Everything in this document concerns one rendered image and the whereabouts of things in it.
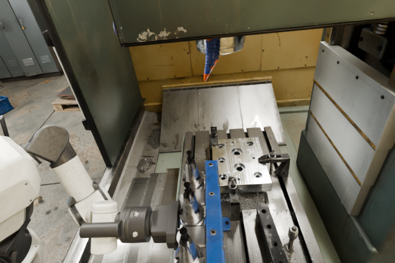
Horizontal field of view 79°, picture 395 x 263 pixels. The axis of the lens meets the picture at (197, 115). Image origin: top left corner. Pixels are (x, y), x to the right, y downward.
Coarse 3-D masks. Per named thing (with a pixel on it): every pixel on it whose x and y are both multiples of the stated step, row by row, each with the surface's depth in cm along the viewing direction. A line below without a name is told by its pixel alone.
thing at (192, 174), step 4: (188, 164) 65; (192, 164) 65; (188, 168) 66; (192, 168) 65; (196, 168) 66; (188, 172) 66; (192, 172) 66; (196, 172) 67; (188, 176) 67; (192, 176) 66; (196, 176) 67; (188, 180) 68; (192, 180) 67; (196, 180) 67; (192, 184) 68
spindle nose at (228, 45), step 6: (240, 36) 71; (198, 42) 73; (204, 42) 71; (222, 42) 69; (228, 42) 69; (234, 42) 70; (240, 42) 72; (198, 48) 75; (204, 48) 72; (222, 48) 70; (228, 48) 71; (234, 48) 71; (240, 48) 73; (222, 54) 72
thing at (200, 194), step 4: (204, 188) 67; (196, 192) 66; (200, 192) 66; (204, 192) 66; (180, 196) 66; (196, 196) 65; (200, 196) 65; (204, 196) 65; (180, 200) 65; (200, 200) 64; (204, 200) 64; (204, 204) 63
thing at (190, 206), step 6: (192, 192) 57; (186, 198) 56; (192, 198) 56; (186, 204) 56; (192, 204) 56; (198, 204) 59; (186, 210) 57; (192, 210) 57; (198, 210) 59; (186, 216) 58; (192, 216) 58; (198, 216) 59
